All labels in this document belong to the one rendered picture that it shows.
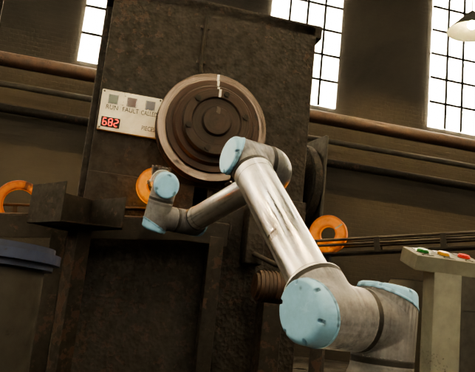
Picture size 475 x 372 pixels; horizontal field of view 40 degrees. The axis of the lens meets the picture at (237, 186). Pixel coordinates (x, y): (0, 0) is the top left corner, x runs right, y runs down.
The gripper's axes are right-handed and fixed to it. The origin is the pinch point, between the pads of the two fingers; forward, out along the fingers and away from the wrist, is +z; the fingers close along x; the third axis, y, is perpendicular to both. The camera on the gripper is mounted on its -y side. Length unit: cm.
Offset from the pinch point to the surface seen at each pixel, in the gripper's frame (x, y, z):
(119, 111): 17.9, 26.5, 20.6
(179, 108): -5.3, 31.0, 4.1
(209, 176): -21.6, 5.2, 0.7
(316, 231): -65, -10, -17
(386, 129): -366, 72, 577
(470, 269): -95, -8, -81
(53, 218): 37, -14, -41
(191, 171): -13.9, 6.3, 1.0
